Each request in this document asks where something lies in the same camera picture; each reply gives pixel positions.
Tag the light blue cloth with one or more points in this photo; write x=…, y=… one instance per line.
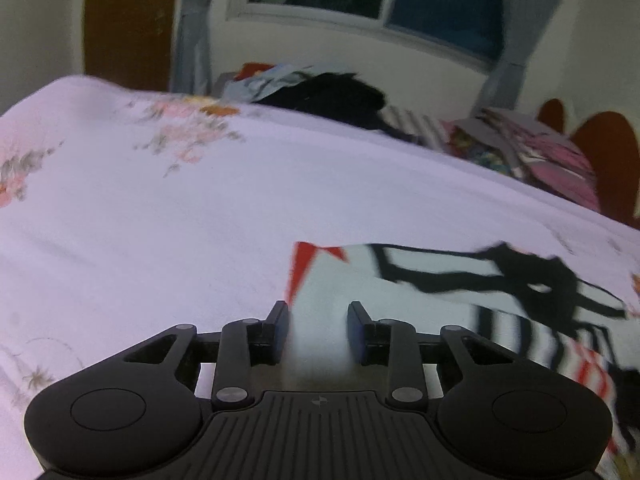
x=260, y=85

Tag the red cloth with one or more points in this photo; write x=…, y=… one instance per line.
x=252, y=70

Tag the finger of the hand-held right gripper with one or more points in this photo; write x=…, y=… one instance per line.
x=520, y=272

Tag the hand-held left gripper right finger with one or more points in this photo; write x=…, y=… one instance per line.
x=356, y=332

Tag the grey white striped cloth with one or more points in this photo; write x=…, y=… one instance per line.
x=415, y=125

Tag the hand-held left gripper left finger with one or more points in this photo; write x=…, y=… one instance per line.
x=282, y=332

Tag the colourful patterned cloth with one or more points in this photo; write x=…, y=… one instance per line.
x=480, y=152

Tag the red white scalloped headboard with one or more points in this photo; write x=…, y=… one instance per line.
x=612, y=160

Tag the black cloth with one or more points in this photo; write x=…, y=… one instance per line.
x=335, y=95

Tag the stack of pink folded clothes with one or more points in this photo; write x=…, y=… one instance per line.
x=555, y=160

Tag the grey curtain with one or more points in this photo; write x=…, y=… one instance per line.
x=520, y=35
x=195, y=35

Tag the red black white striped garment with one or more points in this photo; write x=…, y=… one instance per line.
x=335, y=285

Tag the brown wooden door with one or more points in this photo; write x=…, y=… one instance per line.
x=130, y=20

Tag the pink floral bed sheet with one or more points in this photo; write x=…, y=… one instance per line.
x=150, y=220

